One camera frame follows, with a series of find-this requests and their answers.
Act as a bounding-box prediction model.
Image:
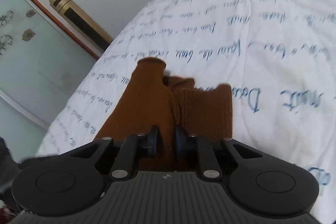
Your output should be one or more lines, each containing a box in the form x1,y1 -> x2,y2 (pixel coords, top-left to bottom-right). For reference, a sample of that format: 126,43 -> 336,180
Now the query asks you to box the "white bedsheet with blue script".
37,0 -> 335,223

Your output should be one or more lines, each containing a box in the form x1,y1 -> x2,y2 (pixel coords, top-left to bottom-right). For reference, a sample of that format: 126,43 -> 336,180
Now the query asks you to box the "brown knit sweater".
96,57 -> 232,171

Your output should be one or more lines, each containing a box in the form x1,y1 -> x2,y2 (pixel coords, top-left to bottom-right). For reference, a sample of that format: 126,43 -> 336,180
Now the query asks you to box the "frosted glass wardrobe door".
1,0 -> 95,161

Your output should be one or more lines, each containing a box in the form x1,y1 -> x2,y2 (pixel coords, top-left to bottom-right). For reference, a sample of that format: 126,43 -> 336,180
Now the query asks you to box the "gold tower air conditioner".
49,0 -> 113,51

